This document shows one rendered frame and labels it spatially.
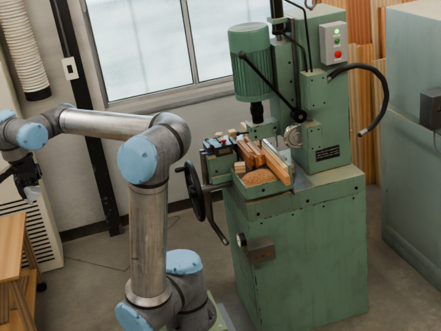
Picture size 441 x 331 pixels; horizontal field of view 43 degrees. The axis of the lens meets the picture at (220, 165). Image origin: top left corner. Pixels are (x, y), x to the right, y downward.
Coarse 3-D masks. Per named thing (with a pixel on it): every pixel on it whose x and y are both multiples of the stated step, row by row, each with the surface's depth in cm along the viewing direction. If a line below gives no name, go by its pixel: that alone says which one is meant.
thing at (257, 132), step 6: (264, 120) 255; (270, 120) 254; (276, 120) 253; (246, 126) 256; (252, 126) 251; (258, 126) 251; (264, 126) 252; (270, 126) 252; (276, 126) 253; (252, 132) 251; (258, 132) 252; (264, 132) 253; (270, 132) 254; (276, 132) 254; (252, 138) 252; (258, 138) 253; (264, 138) 254
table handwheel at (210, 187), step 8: (192, 168) 249; (192, 176) 246; (192, 184) 261; (208, 184) 259; (224, 184) 259; (192, 192) 255; (200, 192) 244; (192, 200) 269; (200, 200) 245; (200, 208) 247; (200, 216) 251
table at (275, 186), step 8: (224, 136) 289; (240, 136) 286; (240, 160) 260; (232, 168) 254; (248, 168) 252; (256, 168) 251; (264, 168) 250; (216, 176) 256; (224, 176) 255; (232, 176) 255; (240, 176) 246; (216, 184) 255; (240, 184) 243; (264, 184) 237; (272, 184) 238; (280, 184) 240; (248, 192) 237; (256, 192) 238; (264, 192) 239; (272, 192) 240
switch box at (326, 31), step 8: (328, 24) 230; (336, 24) 228; (344, 24) 228; (320, 32) 232; (328, 32) 228; (344, 32) 230; (320, 40) 233; (328, 40) 229; (344, 40) 231; (320, 48) 235; (328, 48) 230; (336, 48) 231; (344, 48) 232; (320, 56) 237; (328, 56) 232; (344, 56) 234; (328, 64) 233
